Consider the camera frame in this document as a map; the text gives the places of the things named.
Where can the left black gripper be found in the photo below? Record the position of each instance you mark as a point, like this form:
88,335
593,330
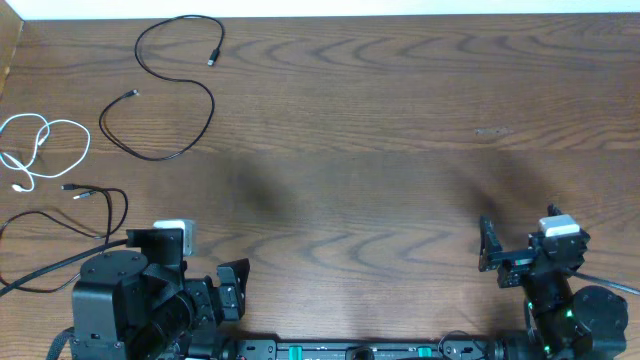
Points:
213,307

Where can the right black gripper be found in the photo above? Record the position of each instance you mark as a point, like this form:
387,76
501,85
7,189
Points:
490,247

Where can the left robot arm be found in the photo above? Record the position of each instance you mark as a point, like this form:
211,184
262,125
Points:
136,303

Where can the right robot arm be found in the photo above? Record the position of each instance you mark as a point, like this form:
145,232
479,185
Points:
568,314

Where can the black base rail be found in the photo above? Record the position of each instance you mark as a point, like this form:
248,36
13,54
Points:
454,347

